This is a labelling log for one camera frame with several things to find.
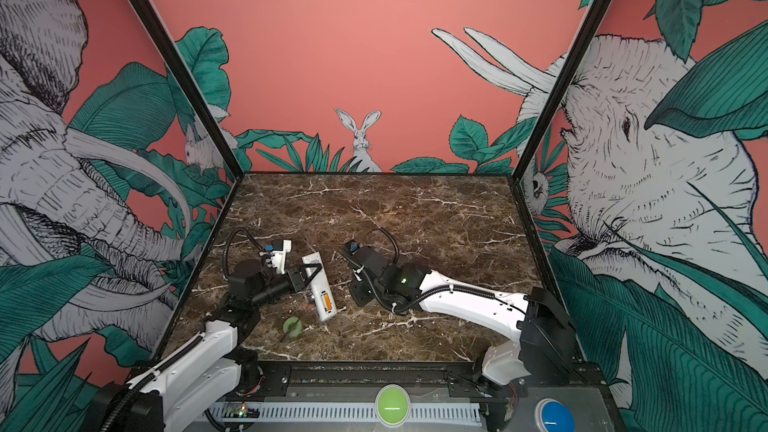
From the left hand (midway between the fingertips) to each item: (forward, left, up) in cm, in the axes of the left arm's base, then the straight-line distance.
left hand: (320, 265), depth 79 cm
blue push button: (-35, -56, -11) cm, 67 cm away
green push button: (-31, -18, -12) cm, 38 cm away
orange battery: (-8, -2, -7) cm, 11 cm away
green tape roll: (-12, +9, -14) cm, 20 cm away
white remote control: (-8, -1, -7) cm, 10 cm away
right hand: (-6, -8, +1) cm, 10 cm away
